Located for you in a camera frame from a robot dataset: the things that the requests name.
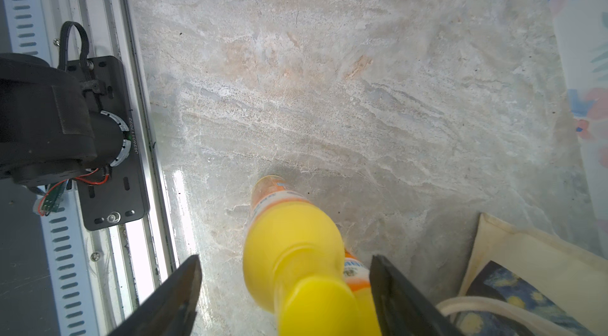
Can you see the cream shopping bag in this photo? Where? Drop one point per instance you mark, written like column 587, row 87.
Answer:
column 527, row 282

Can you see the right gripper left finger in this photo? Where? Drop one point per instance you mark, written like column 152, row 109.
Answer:
column 171, row 309

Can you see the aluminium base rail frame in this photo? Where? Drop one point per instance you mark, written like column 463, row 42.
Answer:
column 98, row 278

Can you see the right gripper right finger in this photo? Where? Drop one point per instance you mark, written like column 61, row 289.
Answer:
column 401, row 308

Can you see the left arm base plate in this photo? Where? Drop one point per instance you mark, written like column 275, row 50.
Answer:
column 116, row 193

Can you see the yellow cap orange bottle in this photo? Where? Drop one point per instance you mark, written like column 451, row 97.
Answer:
column 293, row 262
column 357, row 278

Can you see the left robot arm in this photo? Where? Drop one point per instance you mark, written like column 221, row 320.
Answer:
column 57, row 124

